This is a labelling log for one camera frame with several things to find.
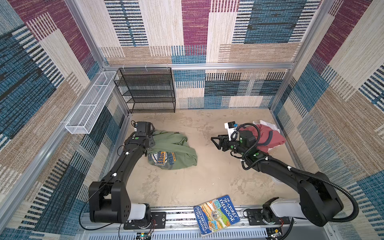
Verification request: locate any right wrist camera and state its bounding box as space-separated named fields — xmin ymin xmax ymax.
xmin=225 ymin=121 xmax=238 ymax=141

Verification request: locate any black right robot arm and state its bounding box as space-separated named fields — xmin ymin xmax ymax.
xmin=211 ymin=122 xmax=360 ymax=227

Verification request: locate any treehouse storybook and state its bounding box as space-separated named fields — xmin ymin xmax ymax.
xmin=193 ymin=195 xmax=240 ymax=237

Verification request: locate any white wire mesh basket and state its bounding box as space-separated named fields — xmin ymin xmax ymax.
xmin=65 ymin=71 xmax=117 ymax=135

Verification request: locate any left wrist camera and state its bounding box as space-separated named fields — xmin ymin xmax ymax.
xmin=132 ymin=122 xmax=155 ymax=137

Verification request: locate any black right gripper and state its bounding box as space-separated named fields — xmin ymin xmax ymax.
xmin=210 ymin=133 xmax=247 ymax=156

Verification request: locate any black mesh shelf rack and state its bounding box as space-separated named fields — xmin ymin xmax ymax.
xmin=114 ymin=67 xmax=176 ymax=114

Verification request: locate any white t-shirt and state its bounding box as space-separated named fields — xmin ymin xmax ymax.
xmin=253 ymin=120 xmax=281 ymax=134

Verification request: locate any red t-shirt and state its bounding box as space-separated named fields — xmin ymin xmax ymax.
xmin=256 ymin=124 xmax=286 ymax=153

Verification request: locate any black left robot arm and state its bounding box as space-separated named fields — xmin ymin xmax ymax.
xmin=89 ymin=122 xmax=155 ymax=224

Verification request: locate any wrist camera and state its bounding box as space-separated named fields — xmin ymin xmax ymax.
xmin=132 ymin=122 xmax=155 ymax=137
xmin=225 ymin=121 xmax=238 ymax=141

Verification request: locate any green graphic t-shirt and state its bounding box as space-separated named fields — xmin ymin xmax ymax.
xmin=148 ymin=130 xmax=198 ymax=170

